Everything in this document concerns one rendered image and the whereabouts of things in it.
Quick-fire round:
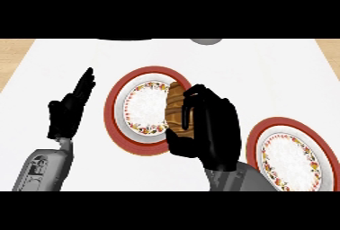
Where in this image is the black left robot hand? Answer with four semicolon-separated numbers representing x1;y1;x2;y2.
45;66;97;141

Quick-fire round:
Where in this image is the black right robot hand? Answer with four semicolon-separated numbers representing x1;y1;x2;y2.
163;84;242;173

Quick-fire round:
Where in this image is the brown croissant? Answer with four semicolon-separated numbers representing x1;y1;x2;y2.
163;81;194;139

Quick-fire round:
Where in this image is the red-rimmed floral plate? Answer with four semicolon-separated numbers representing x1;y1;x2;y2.
245;116;340;192
101;66;193;157

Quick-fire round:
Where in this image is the grey round object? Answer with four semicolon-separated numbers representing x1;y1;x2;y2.
188;38;224;46

